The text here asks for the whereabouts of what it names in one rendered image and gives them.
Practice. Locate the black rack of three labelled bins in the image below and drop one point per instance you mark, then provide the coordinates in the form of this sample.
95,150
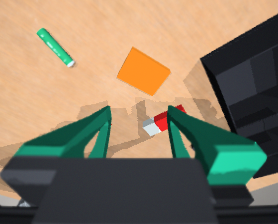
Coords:
250,87

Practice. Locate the orange block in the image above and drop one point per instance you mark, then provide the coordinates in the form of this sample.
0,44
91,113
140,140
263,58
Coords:
143,72

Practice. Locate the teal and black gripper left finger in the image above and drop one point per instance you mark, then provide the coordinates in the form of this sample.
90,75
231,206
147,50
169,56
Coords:
70,140

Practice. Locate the green battery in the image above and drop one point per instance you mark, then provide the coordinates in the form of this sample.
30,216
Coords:
55,47

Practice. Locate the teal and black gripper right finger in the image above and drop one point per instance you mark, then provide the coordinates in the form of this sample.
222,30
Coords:
227,158

